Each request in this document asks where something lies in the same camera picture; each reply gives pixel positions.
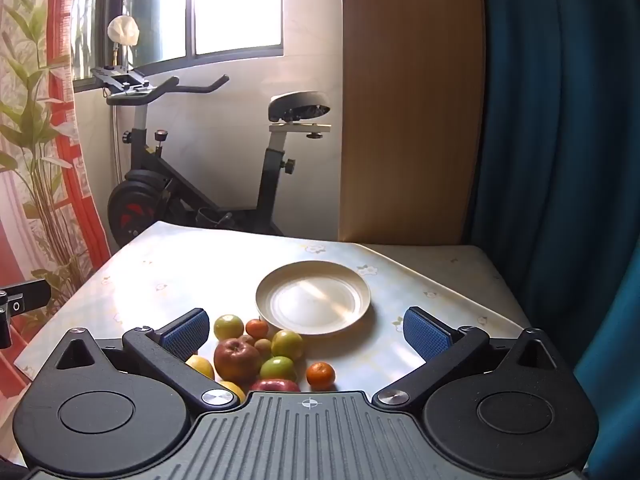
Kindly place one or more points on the green apple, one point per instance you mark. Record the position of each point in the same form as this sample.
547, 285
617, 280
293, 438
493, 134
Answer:
276, 369
229, 327
287, 345

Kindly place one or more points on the dark framed window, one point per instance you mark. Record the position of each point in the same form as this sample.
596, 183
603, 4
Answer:
235, 5

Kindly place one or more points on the cream round plate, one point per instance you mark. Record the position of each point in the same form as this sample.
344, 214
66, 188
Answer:
312, 300

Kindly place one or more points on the floral plaid tablecloth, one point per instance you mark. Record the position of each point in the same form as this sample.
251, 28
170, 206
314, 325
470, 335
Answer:
165, 270

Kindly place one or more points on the red apple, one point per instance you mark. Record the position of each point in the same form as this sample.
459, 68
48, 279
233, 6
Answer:
236, 360
275, 385

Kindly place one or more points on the yellow citrus fruit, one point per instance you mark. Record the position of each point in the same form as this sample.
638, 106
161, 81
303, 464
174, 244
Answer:
201, 366
232, 390

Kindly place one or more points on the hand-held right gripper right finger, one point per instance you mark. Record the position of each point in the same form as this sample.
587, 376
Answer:
425, 334

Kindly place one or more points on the brown longan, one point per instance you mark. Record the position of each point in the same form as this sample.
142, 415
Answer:
246, 338
263, 346

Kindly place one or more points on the red floral curtain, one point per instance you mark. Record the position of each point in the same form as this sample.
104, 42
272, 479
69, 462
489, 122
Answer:
35, 160

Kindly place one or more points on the black exercise bike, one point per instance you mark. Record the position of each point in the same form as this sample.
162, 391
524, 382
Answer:
150, 180

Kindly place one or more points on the white cloth bundle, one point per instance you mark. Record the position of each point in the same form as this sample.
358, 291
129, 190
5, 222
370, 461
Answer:
124, 31

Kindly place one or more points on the small orange tangerine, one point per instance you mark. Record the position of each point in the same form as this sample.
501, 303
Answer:
257, 328
320, 376

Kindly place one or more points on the wooden board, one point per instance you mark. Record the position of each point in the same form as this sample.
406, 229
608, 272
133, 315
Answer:
410, 110

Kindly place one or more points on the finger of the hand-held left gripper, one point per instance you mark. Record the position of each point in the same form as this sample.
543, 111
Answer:
30, 297

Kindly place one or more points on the teal curtain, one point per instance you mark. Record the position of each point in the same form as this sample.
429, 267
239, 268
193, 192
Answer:
560, 160

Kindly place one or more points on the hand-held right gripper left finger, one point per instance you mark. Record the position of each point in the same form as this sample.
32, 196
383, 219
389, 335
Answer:
187, 334

